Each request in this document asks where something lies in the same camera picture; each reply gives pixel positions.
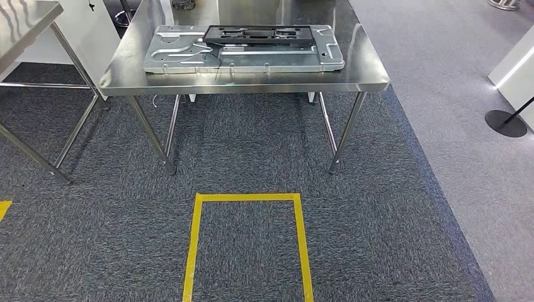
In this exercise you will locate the black plastic frame part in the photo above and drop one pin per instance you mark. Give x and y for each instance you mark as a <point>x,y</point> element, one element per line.
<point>258,35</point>

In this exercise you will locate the stainless steel workbench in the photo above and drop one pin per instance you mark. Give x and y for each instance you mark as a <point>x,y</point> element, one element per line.
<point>250,79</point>

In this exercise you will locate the stamped grey metal panel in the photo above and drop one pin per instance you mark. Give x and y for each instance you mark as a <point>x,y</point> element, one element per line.
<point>271,60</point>

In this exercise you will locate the metal stanchion pole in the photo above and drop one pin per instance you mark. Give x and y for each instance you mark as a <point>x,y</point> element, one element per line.
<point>123,16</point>

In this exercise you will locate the white box table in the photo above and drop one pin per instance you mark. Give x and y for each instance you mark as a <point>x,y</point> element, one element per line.
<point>92,41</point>

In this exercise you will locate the black stanchion with round base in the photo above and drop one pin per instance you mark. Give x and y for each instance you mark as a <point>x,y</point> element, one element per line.
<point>505,124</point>

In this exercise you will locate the white cabinet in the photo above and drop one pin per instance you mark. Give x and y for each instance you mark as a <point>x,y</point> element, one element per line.
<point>515,79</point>

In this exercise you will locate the stainless steel table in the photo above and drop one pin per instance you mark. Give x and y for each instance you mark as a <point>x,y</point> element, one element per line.
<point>25,25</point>

